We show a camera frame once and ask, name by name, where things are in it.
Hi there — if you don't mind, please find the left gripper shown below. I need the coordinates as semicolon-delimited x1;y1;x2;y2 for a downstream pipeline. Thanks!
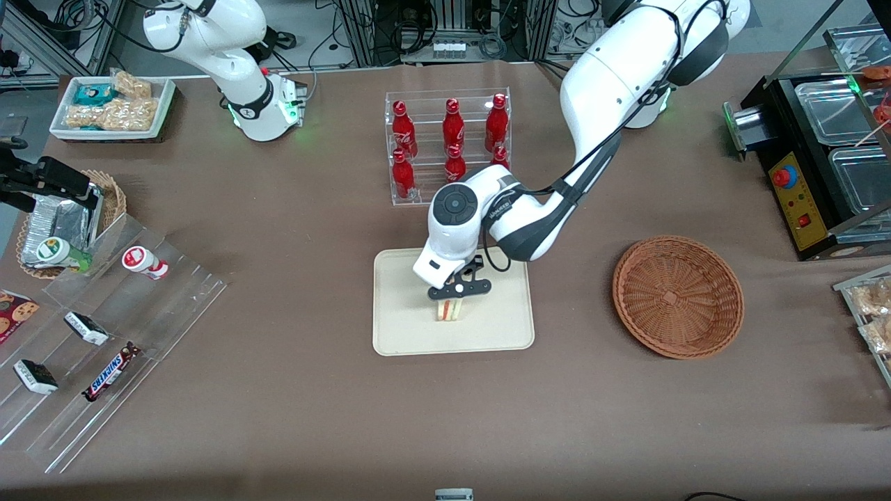
425;235;492;301

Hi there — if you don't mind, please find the deep brown wicker basket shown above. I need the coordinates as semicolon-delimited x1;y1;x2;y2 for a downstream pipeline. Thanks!
15;169;128;279

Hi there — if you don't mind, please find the cream rectangular tray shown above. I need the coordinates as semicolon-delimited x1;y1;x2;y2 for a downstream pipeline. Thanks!
373;243;535;357

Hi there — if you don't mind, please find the shallow round brown wicker basket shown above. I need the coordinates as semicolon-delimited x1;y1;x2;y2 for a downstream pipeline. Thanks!
613;235;745;360

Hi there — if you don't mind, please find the grey snack tray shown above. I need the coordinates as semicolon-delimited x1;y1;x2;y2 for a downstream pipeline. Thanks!
833;264;891;388

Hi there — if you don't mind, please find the metal tray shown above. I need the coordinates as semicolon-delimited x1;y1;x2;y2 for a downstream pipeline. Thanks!
823;24;891;77

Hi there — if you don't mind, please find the aluminium foil container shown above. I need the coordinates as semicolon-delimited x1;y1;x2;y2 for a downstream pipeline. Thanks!
21;193;105;269

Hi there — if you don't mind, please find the rice cracker packet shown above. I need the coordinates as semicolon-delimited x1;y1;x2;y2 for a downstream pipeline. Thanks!
101;97;159;132
66;104;105;131
111;70;152;100

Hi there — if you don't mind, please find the green capped yoghurt bottle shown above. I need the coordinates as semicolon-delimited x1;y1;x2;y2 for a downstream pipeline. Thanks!
36;237;93;273

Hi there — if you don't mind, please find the teal snack packet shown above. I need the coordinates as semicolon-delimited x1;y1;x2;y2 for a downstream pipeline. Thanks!
73;83;116;106

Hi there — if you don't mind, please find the clear acrylic bottle rack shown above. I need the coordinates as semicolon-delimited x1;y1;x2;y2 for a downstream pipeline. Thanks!
385;88;512;207

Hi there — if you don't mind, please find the red capped yoghurt bottle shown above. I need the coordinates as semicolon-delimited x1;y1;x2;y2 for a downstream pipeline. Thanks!
122;246;170;281

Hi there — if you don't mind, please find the white rectangular snack bin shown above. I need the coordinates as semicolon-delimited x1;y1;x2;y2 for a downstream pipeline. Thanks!
49;75;176;143

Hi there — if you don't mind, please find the chocolate chip cookie packet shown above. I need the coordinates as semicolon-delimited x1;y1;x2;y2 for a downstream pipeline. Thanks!
0;290;40;345

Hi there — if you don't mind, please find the black white snack bar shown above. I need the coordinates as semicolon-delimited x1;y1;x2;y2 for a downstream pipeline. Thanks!
64;312;110;347
14;359;59;396

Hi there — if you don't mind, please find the clear acrylic stepped shelf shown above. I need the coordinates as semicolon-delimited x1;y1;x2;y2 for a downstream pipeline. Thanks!
0;212;228;475

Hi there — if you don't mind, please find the Snickers chocolate bar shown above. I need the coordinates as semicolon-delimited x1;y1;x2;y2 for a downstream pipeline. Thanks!
82;342;141;402

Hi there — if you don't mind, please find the aluminium equipment rack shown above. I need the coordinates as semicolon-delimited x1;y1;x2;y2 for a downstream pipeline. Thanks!
338;0;558;67

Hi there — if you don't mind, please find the silver cylinder with green light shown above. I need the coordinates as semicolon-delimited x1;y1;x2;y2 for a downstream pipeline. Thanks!
723;101;768;155

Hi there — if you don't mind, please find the black food warmer machine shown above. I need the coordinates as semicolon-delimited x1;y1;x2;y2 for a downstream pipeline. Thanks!
739;70;891;262

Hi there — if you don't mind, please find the steel food pan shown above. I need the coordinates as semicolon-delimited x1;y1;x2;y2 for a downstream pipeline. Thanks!
832;146;891;218
794;78;888;147

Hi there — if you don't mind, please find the clear pastry packet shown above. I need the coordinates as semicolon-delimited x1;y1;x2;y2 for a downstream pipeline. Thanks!
858;317;891;354
851;278;891;318

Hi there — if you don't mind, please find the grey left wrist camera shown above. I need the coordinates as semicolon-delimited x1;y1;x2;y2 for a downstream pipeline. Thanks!
413;250;466;288

